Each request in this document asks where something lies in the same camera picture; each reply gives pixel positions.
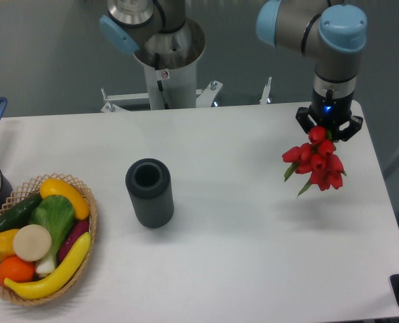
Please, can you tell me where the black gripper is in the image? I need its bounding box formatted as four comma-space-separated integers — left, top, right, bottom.
295, 89, 363, 142

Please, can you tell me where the red tulip bouquet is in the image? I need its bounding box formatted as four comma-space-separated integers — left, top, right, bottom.
282, 126, 346, 195

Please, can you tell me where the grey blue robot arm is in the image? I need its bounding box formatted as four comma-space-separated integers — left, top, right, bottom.
99, 1, 367, 141

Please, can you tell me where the dark grey ribbed vase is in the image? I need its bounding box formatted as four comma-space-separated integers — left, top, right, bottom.
125, 158, 174, 229

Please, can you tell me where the purple eggplant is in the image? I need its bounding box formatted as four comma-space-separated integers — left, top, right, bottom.
57, 219, 89, 263

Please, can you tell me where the yellow squash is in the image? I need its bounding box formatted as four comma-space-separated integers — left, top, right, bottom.
40, 178, 89, 220

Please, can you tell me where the green lettuce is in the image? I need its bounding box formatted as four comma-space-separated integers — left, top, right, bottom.
28, 195, 75, 278

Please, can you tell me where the yellow banana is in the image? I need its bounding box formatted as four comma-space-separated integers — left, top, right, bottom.
4, 232, 92, 300

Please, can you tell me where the woven wicker basket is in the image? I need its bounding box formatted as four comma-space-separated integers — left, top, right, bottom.
0, 173, 98, 306

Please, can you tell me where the beige round disc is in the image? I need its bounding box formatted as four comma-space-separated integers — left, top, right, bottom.
13, 224, 52, 262

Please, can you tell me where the green cucumber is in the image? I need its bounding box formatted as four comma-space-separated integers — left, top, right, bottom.
0, 193, 42, 233

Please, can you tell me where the orange fruit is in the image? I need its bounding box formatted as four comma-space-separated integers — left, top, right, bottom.
0, 256, 35, 286

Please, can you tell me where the yellow bell pepper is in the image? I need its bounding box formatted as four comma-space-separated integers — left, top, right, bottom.
0, 229, 19, 262

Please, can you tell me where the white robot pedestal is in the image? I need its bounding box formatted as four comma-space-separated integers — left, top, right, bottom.
100, 16, 273, 114

